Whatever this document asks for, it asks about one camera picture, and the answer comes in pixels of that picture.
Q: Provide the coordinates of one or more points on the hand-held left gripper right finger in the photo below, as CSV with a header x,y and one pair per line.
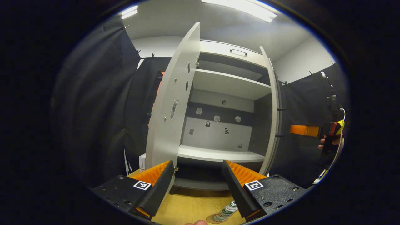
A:
x,y
236,190

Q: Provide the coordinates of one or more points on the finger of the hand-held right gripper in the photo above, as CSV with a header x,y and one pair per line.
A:
x,y
303,130

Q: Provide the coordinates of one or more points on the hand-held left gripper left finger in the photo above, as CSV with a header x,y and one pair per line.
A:
x,y
161,190

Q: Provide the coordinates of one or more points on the white bottle with green label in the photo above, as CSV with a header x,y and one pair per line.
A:
x,y
225,213

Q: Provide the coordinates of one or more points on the white cabinet door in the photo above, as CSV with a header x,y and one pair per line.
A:
x,y
275,125
162,140

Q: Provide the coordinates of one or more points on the round brown coaster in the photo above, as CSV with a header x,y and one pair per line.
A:
x,y
210,219

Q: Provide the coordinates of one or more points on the white and grey cabinet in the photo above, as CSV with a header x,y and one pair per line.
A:
x,y
218,153

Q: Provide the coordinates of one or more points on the white cabinet shelf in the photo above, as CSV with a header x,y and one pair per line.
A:
x,y
228,84
228,68

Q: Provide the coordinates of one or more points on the white cabinet drawer front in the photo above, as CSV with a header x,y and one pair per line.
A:
x,y
218,50

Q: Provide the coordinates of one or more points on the white printed box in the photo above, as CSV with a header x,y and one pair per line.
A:
x,y
142,162

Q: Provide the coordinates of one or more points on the large ceiling light panel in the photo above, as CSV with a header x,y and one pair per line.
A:
x,y
243,7

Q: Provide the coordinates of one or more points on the narrow ceiling light strip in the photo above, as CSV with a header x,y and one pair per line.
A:
x,y
129,12

